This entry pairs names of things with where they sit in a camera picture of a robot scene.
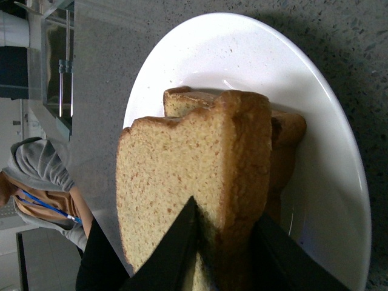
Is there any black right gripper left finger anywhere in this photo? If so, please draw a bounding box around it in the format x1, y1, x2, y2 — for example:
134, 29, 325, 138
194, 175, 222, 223
120, 196, 198, 290

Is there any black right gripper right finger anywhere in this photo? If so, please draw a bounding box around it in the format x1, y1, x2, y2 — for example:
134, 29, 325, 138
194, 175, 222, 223
253, 213, 348, 290

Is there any white round plate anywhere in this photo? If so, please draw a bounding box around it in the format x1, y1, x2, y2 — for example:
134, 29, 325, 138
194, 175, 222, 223
123, 13, 371, 290

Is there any bread slice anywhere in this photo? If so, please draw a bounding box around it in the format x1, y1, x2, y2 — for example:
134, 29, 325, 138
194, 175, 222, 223
163, 86, 307, 222
116, 90, 272, 290

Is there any person in grey hoodie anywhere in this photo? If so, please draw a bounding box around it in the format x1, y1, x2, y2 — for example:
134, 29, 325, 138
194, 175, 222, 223
1, 137, 130, 290

